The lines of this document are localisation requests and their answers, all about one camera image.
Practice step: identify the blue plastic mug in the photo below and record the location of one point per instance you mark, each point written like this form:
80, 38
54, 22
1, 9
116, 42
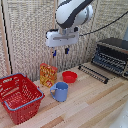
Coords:
61, 93

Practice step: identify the red plastic bowl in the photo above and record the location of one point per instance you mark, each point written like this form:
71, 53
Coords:
69, 77

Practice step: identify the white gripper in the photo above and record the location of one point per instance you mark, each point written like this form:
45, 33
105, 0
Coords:
61, 37

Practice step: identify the black silver toaster oven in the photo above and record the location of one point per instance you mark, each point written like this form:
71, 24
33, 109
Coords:
113, 45

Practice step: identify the beige woven folding screen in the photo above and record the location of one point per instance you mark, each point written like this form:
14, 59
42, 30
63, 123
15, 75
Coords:
30, 33

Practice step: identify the red plastic shopping basket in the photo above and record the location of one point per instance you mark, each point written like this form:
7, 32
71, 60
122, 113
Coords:
20, 110

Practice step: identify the red yellow cereal box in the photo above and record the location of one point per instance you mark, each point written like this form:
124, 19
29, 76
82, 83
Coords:
48, 75

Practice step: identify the black oven tray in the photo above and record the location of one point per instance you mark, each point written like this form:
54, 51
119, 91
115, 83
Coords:
108, 61

